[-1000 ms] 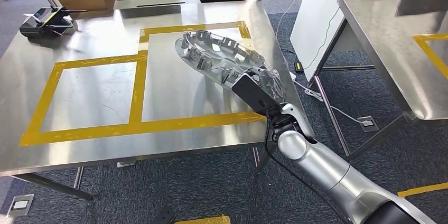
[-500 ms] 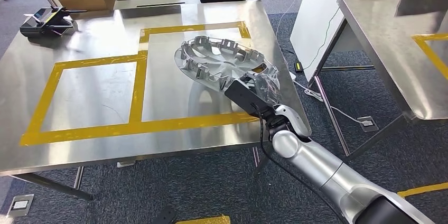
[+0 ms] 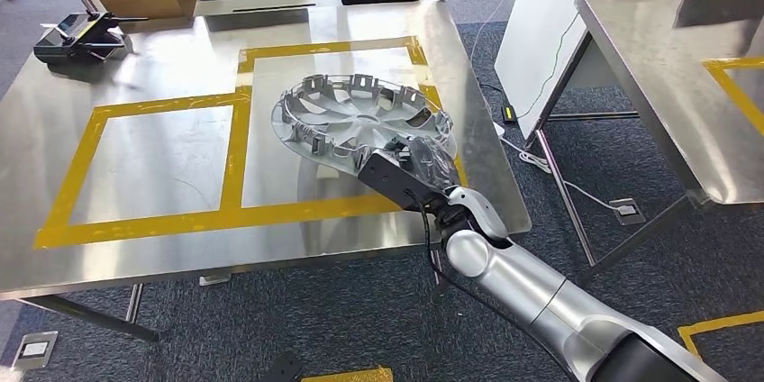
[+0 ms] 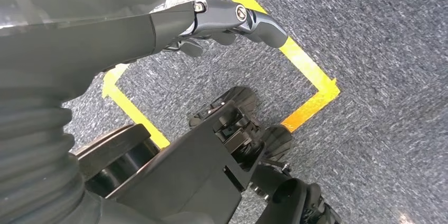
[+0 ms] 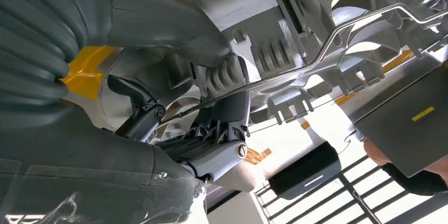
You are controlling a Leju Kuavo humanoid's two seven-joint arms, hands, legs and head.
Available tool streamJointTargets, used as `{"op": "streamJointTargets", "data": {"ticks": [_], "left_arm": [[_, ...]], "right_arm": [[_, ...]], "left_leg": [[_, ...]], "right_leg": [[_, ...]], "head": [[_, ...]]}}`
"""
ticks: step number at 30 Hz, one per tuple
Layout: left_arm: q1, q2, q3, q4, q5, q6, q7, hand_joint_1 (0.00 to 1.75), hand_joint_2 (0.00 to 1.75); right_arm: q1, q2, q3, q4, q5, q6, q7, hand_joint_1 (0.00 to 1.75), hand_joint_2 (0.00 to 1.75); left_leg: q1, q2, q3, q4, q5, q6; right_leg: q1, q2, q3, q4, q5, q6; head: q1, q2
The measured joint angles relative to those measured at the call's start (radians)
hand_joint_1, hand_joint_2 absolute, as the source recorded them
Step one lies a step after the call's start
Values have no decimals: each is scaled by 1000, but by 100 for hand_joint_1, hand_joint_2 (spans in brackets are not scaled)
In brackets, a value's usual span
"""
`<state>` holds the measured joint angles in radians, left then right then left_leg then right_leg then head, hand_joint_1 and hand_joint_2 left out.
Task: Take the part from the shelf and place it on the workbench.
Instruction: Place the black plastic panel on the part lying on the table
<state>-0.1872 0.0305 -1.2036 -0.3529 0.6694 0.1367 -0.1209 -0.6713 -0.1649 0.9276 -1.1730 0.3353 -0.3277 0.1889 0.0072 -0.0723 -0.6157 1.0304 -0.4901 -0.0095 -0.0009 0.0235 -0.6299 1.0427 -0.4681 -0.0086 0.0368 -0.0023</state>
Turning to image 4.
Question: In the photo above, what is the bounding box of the grey robot body shell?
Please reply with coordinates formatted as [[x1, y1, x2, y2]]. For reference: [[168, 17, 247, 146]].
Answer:
[[86, 194, 215, 224]]

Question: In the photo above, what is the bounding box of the yellow floor tape square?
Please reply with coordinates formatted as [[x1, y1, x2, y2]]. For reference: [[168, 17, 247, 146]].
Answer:
[[102, 0, 341, 150]]

